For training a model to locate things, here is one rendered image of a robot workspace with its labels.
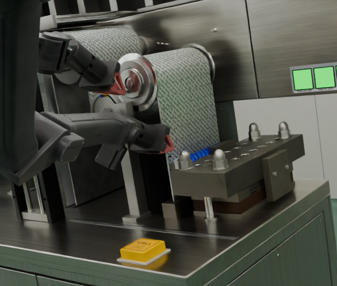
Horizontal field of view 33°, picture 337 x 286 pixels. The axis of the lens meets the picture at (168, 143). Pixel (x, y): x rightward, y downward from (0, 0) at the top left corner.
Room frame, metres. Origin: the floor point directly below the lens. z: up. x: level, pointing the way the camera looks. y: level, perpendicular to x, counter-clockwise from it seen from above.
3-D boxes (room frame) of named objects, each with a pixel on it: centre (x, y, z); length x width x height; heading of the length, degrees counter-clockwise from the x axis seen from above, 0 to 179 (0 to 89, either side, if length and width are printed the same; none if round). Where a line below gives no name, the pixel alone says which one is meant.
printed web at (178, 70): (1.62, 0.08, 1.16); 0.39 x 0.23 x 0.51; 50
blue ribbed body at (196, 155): (1.48, -0.08, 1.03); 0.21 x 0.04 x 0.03; 140
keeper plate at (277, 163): (1.40, -0.26, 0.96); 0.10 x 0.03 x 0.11; 140
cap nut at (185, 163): (1.35, -0.03, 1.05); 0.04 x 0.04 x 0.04
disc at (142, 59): (1.44, 0.06, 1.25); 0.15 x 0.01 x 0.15; 50
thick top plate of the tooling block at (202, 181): (1.44, -0.18, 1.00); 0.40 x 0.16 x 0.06; 140
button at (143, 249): (1.16, 0.09, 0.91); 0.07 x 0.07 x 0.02; 50
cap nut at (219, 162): (1.29, -0.11, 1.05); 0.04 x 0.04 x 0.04
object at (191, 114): (1.49, -0.07, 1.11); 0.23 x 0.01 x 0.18; 140
